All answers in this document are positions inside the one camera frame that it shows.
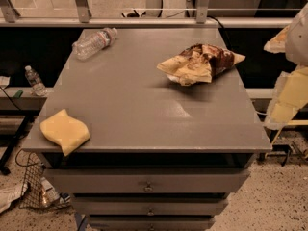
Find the crumpled white paper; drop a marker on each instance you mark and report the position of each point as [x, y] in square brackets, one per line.
[11, 194]

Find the drawer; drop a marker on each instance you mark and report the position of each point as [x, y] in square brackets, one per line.
[150, 205]
[143, 223]
[156, 180]

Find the small water bottle on shelf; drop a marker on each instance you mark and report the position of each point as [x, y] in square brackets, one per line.
[35, 81]

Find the top drawer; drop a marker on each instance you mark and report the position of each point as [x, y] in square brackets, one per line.
[156, 180]

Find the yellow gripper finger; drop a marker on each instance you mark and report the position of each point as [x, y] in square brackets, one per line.
[290, 94]
[277, 43]

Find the brown chip bag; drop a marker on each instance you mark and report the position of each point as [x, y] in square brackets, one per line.
[200, 63]

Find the grey drawer cabinet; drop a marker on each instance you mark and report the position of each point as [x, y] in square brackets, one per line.
[139, 119]

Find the green small object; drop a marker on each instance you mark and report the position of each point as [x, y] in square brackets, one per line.
[18, 94]

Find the middle drawer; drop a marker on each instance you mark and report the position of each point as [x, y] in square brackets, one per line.
[150, 205]

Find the yellow sponge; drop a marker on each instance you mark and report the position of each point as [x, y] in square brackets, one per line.
[67, 132]

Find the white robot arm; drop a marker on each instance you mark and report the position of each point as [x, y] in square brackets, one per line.
[296, 44]

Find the metal railing frame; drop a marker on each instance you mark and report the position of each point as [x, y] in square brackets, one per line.
[152, 13]

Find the bottom drawer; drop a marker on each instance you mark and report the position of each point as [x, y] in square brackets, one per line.
[143, 223]

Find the clear water bottle on table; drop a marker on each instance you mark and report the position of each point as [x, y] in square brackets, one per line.
[88, 46]

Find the wire mesh basket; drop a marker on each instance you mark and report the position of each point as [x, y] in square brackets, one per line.
[37, 191]

